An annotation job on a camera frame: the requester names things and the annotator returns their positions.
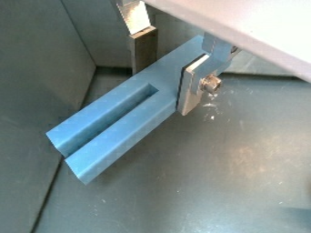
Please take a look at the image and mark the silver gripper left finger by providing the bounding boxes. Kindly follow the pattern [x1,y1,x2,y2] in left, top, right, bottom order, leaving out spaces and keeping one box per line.
[111,0,158,74]

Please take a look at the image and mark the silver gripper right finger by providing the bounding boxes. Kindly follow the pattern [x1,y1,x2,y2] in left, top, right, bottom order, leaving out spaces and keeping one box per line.
[177,33,241,116]

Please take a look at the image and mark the light blue double-square object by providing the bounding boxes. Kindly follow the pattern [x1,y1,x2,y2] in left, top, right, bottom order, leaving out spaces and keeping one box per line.
[47,35,203,184]

